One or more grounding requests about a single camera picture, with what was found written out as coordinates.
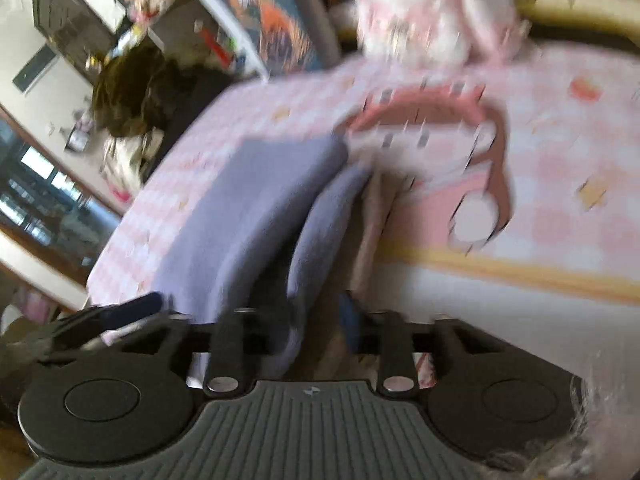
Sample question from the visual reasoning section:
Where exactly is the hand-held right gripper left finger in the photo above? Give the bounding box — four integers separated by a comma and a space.
117, 307, 281, 401

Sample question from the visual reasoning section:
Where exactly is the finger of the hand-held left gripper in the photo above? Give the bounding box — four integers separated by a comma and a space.
57, 291, 168, 351

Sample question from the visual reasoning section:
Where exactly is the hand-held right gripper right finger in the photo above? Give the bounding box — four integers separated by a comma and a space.
337, 292, 502, 401

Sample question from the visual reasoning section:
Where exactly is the brown and purple knit sweater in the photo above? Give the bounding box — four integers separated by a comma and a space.
149, 134, 403, 386

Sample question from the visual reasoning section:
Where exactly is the wooden framed glass cabinet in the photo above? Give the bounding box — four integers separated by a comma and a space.
0, 107, 123, 286

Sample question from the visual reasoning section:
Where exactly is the dark cloth pile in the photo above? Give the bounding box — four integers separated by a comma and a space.
91, 42, 238, 183

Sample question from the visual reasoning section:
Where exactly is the pink checked printed tablecloth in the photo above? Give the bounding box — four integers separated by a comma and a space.
86, 42, 640, 391

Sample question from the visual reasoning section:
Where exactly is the pale fuzzy sleeve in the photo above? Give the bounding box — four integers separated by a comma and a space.
520, 355, 640, 480

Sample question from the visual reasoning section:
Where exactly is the white and pink plush bunny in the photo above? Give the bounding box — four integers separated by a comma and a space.
354, 0, 533, 67

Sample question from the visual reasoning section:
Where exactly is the wooden bookshelf board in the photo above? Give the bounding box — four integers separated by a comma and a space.
517, 0, 640, 38

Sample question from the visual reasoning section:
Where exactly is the white shelf frame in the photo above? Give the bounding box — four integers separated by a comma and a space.
167, 0, 273, 80

